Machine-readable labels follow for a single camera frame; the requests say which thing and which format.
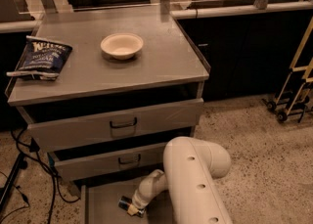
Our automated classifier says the grey middle drawer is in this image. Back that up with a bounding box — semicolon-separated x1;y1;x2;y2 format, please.
48;137;197;182

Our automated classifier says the blue silver redbull can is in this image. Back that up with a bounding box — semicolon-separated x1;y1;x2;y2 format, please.
118;196;145;218

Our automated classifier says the blue kettle chips bag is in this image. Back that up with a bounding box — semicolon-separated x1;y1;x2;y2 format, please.
6;36;72;80

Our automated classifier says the black tripod leg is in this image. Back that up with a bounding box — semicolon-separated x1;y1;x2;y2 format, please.
0;153;26;212

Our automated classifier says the grey drawer cabinet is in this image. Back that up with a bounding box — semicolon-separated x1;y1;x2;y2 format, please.
4;4;211;224

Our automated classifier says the grey top drawer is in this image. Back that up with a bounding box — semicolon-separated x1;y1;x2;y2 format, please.
27;98;203;152

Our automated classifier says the black floor cable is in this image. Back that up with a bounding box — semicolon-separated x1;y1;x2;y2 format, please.
0;128;81;224

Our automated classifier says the white paper bowl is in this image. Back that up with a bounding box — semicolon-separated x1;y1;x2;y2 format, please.
100;33;144;60

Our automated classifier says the grey open bottom drawer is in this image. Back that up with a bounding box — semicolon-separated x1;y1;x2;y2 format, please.
79;168;184;224

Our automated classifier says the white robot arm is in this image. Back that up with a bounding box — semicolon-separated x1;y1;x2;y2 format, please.
126;137;233;224

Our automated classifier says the white horizontal rail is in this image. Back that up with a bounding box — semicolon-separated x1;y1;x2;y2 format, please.
0;1;313;33

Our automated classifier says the yellow hand truck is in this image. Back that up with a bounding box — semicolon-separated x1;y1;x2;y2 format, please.
264;18;313;122

